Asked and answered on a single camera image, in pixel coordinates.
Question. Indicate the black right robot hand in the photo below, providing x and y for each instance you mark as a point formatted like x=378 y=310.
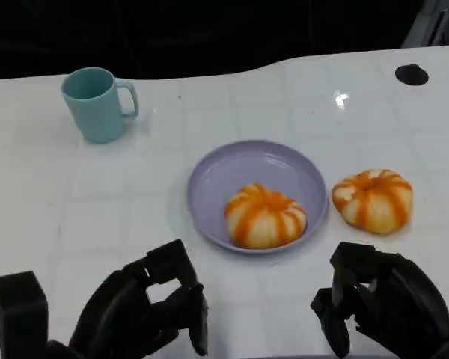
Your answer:
x=404 y=299

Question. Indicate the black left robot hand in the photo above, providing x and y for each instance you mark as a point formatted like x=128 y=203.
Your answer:
x=112 y=310

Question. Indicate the orange white toy bread roll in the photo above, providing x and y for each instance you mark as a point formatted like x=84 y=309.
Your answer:
x=265 y=217
x=374 y=202

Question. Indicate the lilac plate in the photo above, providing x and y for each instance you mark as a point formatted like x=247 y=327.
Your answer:
x=247 y=168

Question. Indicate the pale green mug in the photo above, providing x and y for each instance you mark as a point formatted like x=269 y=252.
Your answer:
x=93 y=112

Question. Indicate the black round table grommet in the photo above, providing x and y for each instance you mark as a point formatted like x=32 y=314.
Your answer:
x=411 y=75

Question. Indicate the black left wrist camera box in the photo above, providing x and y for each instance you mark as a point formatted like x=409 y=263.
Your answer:
x=18 y=310

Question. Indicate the grey metal frame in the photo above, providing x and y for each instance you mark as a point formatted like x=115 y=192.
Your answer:
x=434 y=22

